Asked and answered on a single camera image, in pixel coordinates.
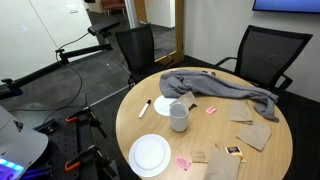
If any small brown sugar packet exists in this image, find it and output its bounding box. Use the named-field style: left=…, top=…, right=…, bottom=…
left=190, top=150, right=209, bottom=164

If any pink sugar packet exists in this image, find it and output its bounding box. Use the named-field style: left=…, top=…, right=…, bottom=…
left=205, top=106, right=218, bottom=115
left=174, top=155, right=192, bottom=172

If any wall mounted tv screen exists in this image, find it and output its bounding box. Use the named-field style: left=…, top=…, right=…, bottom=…
left=252, top=0, right=320, bottom=15

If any black clamp orange handle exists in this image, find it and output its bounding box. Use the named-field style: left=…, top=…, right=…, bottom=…
left=64, top=144, right=118, bottom=178
left=64, top=105, right=108, bottom=138

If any black orange tea packet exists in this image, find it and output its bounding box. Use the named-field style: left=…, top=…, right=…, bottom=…
left=225, top=145, right=247, bottom=164

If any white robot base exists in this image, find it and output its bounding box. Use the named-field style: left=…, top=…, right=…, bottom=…
left=0, top=104, right=50, bottom=180

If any white marker black cap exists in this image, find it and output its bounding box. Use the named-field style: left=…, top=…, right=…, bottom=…
left=138, top=99, right=152, bottom=120

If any black rail clamp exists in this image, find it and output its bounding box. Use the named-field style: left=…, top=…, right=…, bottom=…
left=0, top=77, right=25, bottom=101

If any black stereo camera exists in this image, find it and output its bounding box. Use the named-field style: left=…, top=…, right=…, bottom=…
left=87, top=21, right=120, bottom=37

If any large white plate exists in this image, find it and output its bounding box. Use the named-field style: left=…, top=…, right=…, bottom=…
left=128, top=133, right=172, bottom=178

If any black floor cable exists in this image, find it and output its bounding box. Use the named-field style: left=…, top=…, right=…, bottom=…
left=8, top=32, right=91, bottom=125

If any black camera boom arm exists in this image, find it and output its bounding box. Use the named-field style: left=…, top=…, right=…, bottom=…
left=54, top=42, right=114, bottom=65

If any brown paper napkin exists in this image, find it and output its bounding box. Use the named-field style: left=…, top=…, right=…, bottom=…
left=228, top=99, right=254, bottom=125
left=203, top=147, right=241, bottom=180
left=169, top=90, right=198, bottom=110
left=235, top=120, right=273, bottom=152

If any black perforated mounting board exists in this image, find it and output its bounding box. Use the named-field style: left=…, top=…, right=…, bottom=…
left=23, top=105, right=119, bottom=180

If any white ceramic mug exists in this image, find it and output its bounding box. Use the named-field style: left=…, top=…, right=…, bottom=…
left=169, top=102, right=190, bottom=133

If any small white plate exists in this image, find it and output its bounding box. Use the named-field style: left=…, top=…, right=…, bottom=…
left=153, top=94, right=178, bottom=117

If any red sofa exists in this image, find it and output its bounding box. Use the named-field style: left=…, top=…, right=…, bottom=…
left=100, top=0, right=127, bottom=15

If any black mesh office chair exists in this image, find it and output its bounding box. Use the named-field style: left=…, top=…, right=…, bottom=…
left=115, top=23, right=175, bottom=88
left=213, top=24, right=314, bottom=97

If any grey hoodie sweatshirt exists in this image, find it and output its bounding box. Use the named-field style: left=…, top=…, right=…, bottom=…
left=159, top=69, right=280, bottom=123

